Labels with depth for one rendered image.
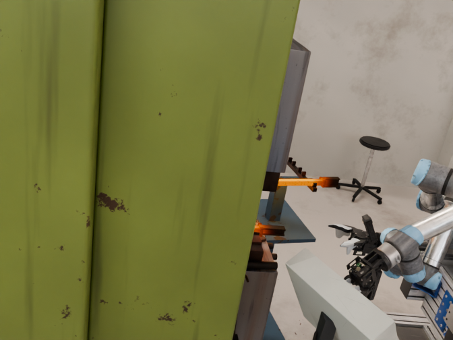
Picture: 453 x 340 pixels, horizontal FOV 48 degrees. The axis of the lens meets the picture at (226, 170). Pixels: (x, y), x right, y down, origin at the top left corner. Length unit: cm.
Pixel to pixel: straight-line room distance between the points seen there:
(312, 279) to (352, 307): 14
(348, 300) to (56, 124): 84
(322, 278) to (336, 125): 365
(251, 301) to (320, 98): 319
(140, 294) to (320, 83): 361
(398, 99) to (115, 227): 403
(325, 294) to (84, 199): 67
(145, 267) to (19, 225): 37
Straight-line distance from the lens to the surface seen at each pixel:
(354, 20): 479
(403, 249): 170
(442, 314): 262
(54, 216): 127
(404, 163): 538
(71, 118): 116
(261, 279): 188
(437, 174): 220
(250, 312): 197
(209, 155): 129
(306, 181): 235
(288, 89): 156
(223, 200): 135
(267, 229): 194
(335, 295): 139
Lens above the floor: 196
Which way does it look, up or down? 24 degrees down
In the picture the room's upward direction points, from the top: 9 degrees clockwise
